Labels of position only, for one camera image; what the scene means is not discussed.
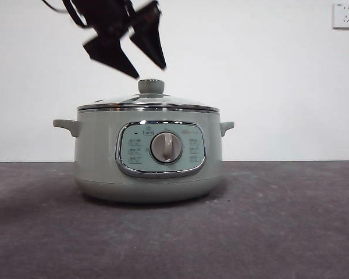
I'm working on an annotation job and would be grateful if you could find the glass lid with green knob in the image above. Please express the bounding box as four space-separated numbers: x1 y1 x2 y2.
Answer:
77 78 221 113

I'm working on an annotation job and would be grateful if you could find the pale green electric cooking pot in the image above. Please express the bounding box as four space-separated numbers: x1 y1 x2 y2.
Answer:
52 109 235 203

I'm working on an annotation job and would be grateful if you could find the white wall power outlet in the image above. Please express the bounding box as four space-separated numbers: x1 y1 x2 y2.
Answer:
332 2 349 30

